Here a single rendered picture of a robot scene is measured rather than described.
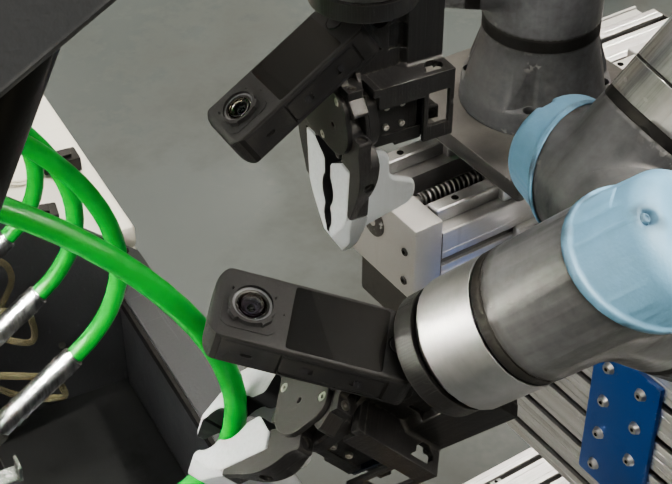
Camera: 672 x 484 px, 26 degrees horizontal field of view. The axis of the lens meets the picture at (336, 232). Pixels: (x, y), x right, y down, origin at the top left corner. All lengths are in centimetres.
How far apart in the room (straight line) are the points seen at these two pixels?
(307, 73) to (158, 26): 276
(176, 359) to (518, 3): 45
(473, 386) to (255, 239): 223
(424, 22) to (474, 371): 30
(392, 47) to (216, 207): 211
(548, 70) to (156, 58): 221
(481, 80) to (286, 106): 54
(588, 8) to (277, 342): 71
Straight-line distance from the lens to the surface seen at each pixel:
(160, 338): 133
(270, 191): 308
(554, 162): 85
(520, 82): 141
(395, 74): 95
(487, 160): 140
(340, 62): 92
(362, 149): 94
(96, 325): 109
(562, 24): 139
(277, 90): 92
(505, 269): 71
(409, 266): 141
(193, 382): 129
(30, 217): 77
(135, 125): 331
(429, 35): 96
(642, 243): 67
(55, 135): 155
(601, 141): 84
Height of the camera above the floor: 185
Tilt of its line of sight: 39 degrees down
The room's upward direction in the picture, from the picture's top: straight up
